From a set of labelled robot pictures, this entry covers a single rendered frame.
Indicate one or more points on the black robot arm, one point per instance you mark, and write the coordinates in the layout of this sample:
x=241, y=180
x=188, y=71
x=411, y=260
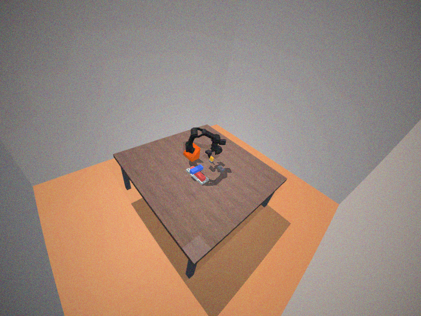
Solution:
x=215, y=138

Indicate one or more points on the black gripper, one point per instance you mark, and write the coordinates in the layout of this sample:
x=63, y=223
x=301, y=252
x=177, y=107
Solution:
x=209, y=152

